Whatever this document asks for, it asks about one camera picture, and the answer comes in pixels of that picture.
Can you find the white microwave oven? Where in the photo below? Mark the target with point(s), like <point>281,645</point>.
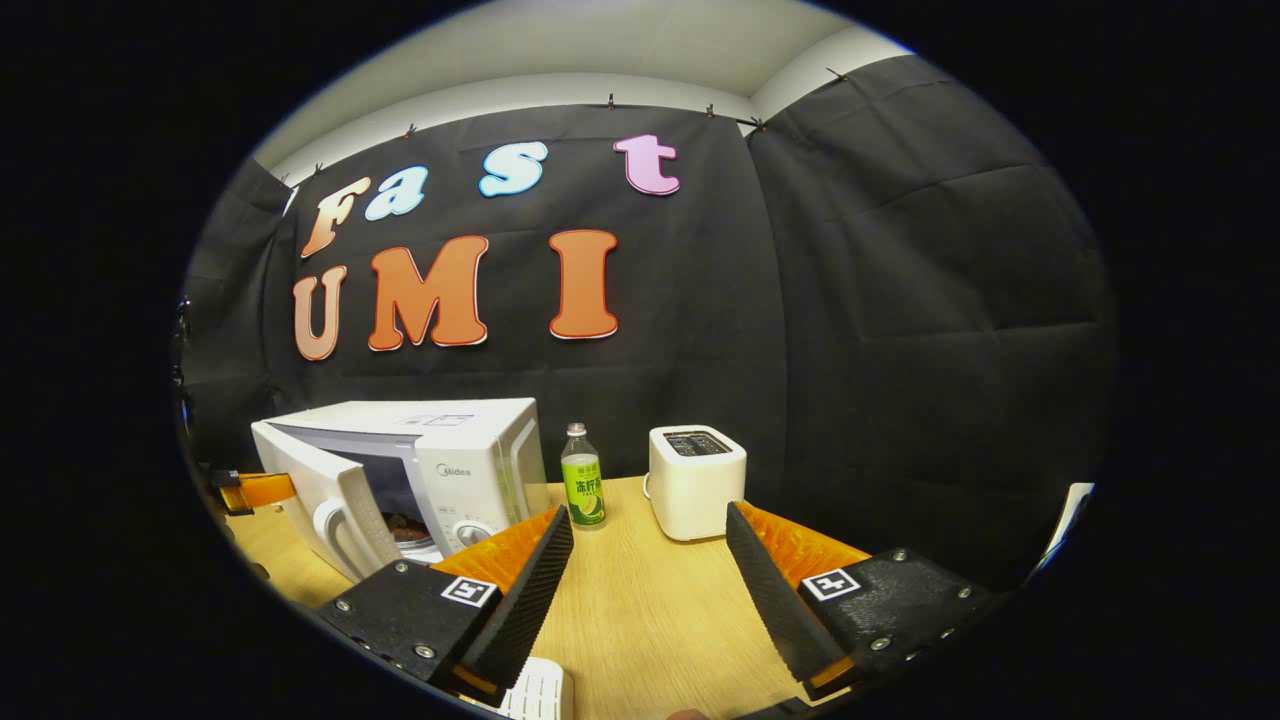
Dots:
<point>480,450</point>

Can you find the white toaster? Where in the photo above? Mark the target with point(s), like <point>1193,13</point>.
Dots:
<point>695,495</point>

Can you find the white board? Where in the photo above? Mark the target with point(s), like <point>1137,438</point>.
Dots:
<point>1068,515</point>

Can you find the red-brown roasted meat piece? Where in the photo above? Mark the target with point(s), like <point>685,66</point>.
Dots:
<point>408,527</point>

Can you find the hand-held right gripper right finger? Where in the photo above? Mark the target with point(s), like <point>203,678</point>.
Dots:
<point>775,600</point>

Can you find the green label drink bottle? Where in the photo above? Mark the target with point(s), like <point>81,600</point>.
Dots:
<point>583,490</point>

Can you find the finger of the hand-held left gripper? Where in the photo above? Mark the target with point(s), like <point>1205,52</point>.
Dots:
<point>262,490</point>

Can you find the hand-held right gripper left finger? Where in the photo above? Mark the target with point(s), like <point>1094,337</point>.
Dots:
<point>520,610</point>

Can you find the black backdrop cloth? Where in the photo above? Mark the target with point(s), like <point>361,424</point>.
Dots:
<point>850,350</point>

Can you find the white ribbed tray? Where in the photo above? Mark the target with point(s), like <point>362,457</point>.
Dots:
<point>540,690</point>

